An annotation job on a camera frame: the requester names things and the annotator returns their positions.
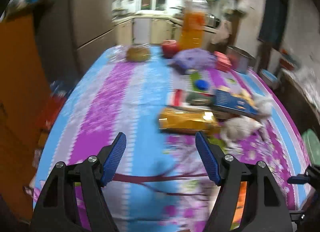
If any orange white paper bag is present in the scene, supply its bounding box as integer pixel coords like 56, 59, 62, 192
231, 182, 247, 230

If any white cloth rag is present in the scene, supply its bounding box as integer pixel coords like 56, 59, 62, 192
220, 94, 273, 149

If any blue cigarette carton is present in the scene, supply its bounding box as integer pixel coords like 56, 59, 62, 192
212, 89, 258, 118

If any gold foil snack packet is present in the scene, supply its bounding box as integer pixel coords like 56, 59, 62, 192
158, 107, 221, 135

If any green scouring pad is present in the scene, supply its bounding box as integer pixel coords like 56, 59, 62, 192
185, 92, 214, 107

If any green lined trash bin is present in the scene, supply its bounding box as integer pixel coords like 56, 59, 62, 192
302, 129, 320, 165

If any blue plastic basin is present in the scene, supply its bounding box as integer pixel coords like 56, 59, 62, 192
259, 69, 279, 89

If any orange wooden cabinet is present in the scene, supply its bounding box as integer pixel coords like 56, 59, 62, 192
1, 15, 50, 220

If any blue bottle cap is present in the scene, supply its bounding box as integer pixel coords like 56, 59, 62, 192
194, 80, 209, 91

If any red white medicine box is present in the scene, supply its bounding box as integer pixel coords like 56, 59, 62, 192
165, 89, 190, 108

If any red small box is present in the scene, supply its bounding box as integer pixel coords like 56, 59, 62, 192
214, 51, 232, 72

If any floral purple blue tablecloth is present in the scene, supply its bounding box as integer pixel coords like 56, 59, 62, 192
32, 44, 313, 232

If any wrapped brown bun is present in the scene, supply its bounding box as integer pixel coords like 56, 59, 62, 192
126, 45, 151, 62

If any red apple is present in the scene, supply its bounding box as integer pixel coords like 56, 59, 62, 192
161, 40, 180, 58

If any grey refrigerator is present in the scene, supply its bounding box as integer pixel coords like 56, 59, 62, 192
37, 0, 113, 76

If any orange juice bottle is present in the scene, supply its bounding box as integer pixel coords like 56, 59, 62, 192
179, 0, 208, 50

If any steel pot with handle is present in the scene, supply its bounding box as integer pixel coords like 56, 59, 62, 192
226, 46, 256, 74

